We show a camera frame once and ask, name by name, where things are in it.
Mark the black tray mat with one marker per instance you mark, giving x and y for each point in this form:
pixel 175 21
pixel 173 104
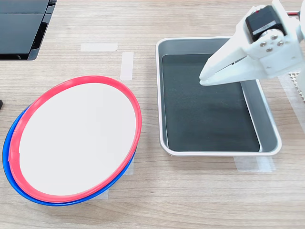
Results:
pixel 205 114

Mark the steel rectangular tray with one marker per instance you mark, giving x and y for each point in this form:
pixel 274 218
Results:
pixel 263 124

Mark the pale perforated base plate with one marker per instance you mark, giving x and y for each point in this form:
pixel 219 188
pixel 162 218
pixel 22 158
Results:
pixel 294 76

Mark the translucent tape strip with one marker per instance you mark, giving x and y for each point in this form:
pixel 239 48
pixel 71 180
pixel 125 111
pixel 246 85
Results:
pixel 131 167
pixel 106 196
pixel 98 47
pixel 126 65
pixel 255 164

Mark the blue-rimmed white round plate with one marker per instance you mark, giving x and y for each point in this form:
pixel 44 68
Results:
pixel 5 157

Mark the black glossy device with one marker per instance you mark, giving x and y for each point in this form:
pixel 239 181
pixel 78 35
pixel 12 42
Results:
pixel 19 28

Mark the red-rimmed white round plate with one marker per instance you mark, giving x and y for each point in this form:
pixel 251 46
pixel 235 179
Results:
pixel 76 138

